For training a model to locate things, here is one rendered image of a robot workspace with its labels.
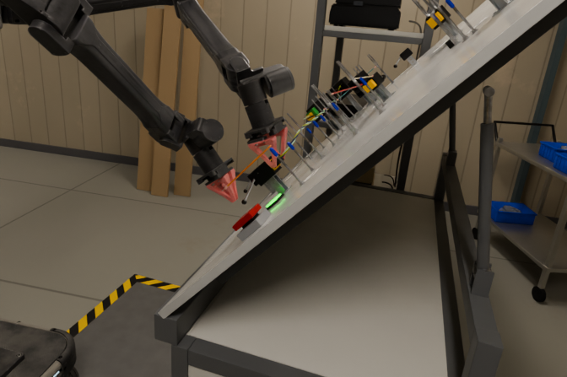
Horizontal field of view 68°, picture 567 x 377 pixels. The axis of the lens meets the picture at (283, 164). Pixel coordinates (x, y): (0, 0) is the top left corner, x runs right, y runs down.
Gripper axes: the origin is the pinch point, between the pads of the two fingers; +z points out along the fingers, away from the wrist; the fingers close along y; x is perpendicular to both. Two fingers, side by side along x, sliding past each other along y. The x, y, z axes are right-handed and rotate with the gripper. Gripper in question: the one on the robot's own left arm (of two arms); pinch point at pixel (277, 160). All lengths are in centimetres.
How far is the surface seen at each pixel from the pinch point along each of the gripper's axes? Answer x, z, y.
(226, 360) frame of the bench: 10.6, 30.5, -31.0
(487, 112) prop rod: -46.1, -1.8, -10.0
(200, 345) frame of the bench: 17.0, 27.8, -29.6
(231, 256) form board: 0.4, 8.3, -29.5
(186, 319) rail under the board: 19.3, 22.3, -28.0
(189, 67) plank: 152, -41, 206
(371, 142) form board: -29.8, -5.8, -26.5
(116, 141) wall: 275, -3, 222
